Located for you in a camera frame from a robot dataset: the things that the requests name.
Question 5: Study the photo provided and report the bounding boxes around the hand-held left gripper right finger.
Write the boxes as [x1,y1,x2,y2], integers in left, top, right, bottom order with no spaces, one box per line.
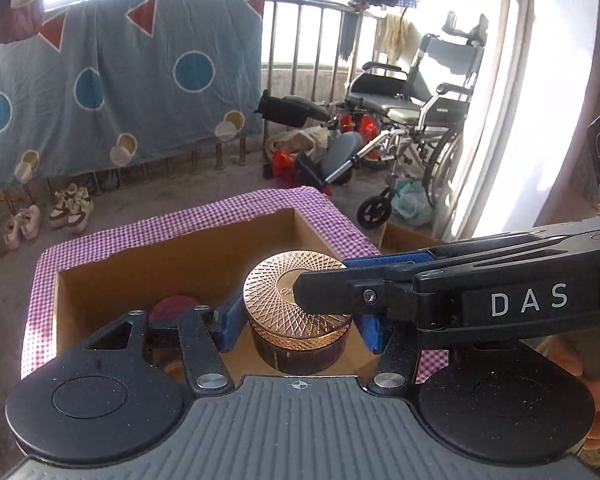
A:
[357,315,546,396]

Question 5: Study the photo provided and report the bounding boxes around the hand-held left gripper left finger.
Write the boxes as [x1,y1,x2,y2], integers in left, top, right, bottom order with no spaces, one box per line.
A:
[82,294,244,397]

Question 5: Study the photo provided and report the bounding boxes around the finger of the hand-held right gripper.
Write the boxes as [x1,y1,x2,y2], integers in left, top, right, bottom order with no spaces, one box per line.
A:
[296,267,418,320]
[342,220,600,272]

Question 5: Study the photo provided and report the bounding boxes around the dark jar rose gold lid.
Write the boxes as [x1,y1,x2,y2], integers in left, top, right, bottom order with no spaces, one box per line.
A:
[243,250,353,376]

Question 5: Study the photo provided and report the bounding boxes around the small cardboard box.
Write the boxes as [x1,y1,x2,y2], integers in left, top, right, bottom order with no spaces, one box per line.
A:
[380,222,447,257]

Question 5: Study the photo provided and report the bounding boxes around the maroon round container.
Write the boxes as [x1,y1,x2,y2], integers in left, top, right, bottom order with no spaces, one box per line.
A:
[149,296,201,328]

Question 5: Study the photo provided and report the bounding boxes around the green plastic bag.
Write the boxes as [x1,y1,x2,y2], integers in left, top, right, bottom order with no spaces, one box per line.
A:
[392,180,434,222]

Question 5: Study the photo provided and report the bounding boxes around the grey calf pad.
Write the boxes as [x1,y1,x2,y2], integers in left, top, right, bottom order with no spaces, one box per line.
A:
[320,132,364,187]

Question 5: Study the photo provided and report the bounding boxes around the purple checkered tablecloth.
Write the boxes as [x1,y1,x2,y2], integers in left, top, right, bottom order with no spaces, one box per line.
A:
[21,186,451,386]

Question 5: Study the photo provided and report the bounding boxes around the red plastic bag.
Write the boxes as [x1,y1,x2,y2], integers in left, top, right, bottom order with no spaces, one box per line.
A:
[340,112,377,137]
[272,150,297,179]

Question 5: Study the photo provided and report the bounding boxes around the beige bag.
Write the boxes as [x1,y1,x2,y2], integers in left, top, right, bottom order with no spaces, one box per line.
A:
[267,130,331,157]

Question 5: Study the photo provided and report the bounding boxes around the wheelchair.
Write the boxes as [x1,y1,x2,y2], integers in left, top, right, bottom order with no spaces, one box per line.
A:
[347,12,491,229]

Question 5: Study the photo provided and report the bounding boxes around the black padded leg rest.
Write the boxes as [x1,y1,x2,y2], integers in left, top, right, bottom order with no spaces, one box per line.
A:
[256,90,332,127]

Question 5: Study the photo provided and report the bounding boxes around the white and brown sneaker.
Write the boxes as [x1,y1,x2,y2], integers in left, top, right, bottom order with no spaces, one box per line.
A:
[67,187,95,234]
[49,187,78,229]

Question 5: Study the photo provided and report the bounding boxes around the white and pink sneaker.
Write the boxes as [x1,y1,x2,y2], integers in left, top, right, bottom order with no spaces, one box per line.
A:
[15,205,44,241]
[2,212,24,251]

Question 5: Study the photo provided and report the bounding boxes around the beige hanging towel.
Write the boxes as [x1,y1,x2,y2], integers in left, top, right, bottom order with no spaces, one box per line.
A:
[375,12,422,59]

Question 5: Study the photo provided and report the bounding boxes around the metal railing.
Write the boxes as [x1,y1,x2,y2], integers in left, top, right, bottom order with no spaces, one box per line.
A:
[0,0,382,261]

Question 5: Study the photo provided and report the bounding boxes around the grey hanging towel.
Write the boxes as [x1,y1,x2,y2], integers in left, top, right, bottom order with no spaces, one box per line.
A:
[337,10,362,62]

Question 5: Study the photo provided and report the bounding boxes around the blue blanket with circles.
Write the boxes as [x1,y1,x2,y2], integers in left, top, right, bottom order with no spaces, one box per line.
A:
[0,0,267,194]

